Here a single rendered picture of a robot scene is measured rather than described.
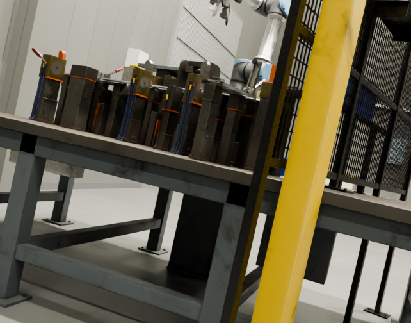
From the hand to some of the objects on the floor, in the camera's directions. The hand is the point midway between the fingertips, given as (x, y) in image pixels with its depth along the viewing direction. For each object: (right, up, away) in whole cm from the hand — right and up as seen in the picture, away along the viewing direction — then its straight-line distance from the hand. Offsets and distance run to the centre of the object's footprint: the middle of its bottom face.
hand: (220, 21), depth 261 cm
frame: (-27, -141, -11) cm, 144 cm away
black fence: (+44, -157, -42) cm, 168 cm away
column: (-13, -142, +44) cm, 150 cm away
